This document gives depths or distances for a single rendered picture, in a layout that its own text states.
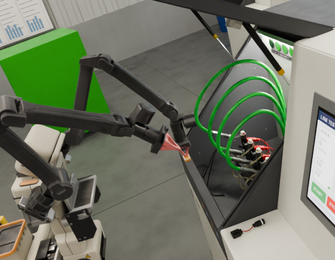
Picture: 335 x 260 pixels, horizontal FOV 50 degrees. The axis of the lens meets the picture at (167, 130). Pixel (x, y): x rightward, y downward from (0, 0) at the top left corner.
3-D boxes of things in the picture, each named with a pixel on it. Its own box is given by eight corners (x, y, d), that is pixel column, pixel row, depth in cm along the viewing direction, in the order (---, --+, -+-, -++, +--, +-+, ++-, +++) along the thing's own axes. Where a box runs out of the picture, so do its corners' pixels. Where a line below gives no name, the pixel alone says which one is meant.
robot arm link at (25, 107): (-4, 107, 112) (-1, 127, 104) (0, 91, 109) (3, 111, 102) (119, 123, 136) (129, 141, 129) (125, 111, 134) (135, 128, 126)
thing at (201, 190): (187, 176, 195) (179, 151, 188) (194, 173, 195) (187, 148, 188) (226, 259, 139) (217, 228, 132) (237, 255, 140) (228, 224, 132)
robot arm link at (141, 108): (110, 120, 133) (117, 135, 127) (123, 94, 128) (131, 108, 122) (137, 126, 140) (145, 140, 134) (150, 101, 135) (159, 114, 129)
